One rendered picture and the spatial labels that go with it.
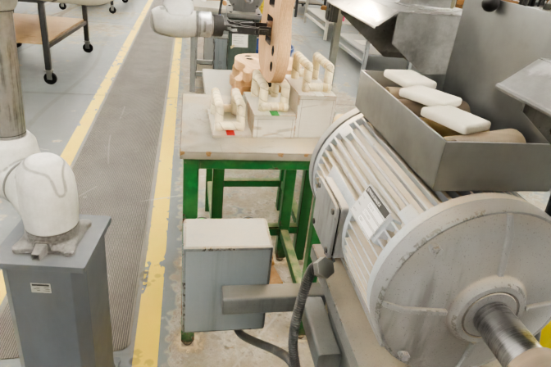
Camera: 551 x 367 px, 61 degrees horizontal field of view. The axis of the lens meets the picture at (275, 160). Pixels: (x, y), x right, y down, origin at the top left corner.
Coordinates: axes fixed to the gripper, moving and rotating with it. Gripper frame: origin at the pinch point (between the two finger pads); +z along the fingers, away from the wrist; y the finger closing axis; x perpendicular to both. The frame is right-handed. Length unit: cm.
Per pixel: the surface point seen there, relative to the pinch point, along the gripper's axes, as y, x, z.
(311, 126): 14.0, -32.3, 17.5
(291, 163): 26.1, -41.9, 8.0
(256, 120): 13.9, -30.3, -3.9
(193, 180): 25, -50, -27
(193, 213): 25, -63, -26
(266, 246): 105, -19, -19
